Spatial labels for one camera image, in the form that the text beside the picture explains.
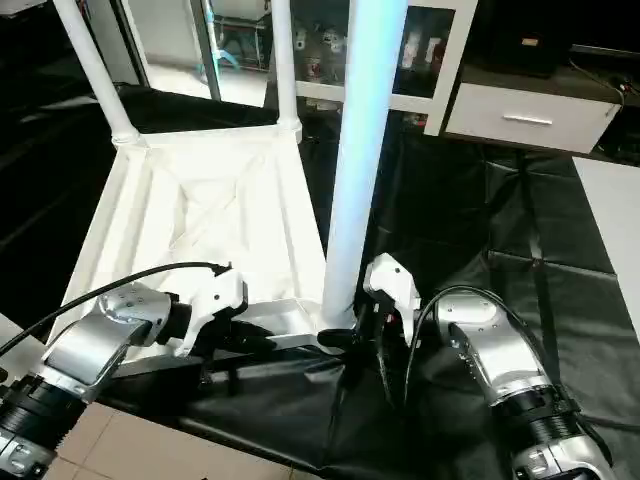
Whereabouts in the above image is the black table mat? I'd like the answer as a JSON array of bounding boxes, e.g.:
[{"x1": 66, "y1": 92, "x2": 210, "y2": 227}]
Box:
[{"x1": 0, "y1": 85, "x2": 640, "y2": 480}]

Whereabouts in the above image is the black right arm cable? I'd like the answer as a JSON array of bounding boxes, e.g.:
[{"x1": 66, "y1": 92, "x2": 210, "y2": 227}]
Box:
[{"x1": 374, "y1": 284, "x2": 563, "y2": 407}]

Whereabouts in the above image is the white flat board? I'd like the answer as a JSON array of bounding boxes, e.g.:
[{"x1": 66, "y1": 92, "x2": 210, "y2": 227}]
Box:
[{"x1": 574, "y1": 154, "x2": 640, "y2": 343}]

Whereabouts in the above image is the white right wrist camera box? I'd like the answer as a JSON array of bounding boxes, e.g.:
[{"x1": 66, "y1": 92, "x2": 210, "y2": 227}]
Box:
[{"x1": 361, "y1": 253, "x2": 422, "y2": 337}]

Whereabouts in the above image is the white plastic table leg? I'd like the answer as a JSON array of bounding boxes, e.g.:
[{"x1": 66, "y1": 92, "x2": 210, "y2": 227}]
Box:
[
  {"x1": 51, "y1": 0, "x2": 143, "y2": 149},
  {"x1": 319, "y1": 0, "x2": 410, "y2": 333},
  {"x1": 269, "y1": 0, "x2": 304, "y2": 143}
]

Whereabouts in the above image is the white plastic table top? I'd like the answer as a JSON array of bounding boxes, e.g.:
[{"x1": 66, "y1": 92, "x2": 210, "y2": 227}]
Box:
[{"x1": 55, "y1": 125, "x2": 357, "y2": 377}]

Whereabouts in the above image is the black speaker box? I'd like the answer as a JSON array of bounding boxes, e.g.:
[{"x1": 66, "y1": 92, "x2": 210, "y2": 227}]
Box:
[{"x1": 480, "y1": 0, "x2": 573, "y2": 77}]

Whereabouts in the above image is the blue plastic stool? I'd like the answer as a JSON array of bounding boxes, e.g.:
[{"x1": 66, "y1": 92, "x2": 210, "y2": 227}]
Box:
[{"x1": 200, "y1": 44, "x2": 243, "y2": 77}]

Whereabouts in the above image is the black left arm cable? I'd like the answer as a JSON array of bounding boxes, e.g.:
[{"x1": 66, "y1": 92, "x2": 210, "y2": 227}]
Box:
[{"x1": 0, "y1": 261, "x2": 235, "y2": 357}]

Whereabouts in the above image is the white drawer unit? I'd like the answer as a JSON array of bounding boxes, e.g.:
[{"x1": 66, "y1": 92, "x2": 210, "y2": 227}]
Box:
[{"x1": 444, "y1": 81, "x2": 622, "y2": 155}]

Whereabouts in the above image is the dark TV stand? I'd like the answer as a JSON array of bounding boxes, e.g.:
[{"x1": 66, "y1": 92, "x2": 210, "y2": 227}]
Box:
[{"x1": 598, "y1": 60, "x2": 640, "y2": 161}]

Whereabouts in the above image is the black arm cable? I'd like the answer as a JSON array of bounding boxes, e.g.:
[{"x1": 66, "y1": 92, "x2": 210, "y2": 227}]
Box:
[
  {"x1": 374, "y1": 284, "x2": 563, "y2": 407},
  {"x1": 0, "y1": 261, "x2": 235, "y2": 357}
]

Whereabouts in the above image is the white glass door cabinet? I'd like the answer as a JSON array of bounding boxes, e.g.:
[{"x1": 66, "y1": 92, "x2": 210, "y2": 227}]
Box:
[{"x1": 264, "y1": 0, "x2": 480, "y2": 137}]

